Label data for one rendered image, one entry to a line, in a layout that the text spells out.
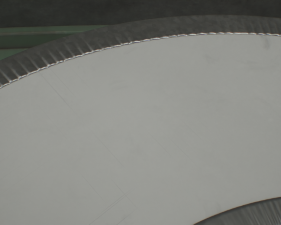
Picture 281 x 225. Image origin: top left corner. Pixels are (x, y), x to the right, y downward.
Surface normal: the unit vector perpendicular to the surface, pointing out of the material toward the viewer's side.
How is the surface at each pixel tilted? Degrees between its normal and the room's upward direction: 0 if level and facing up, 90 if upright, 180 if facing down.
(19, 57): 91
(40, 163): 90
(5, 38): 0
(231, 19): 90
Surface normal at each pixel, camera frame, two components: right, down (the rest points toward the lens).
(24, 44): 0.12, 0.72
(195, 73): 0.10, -0.69
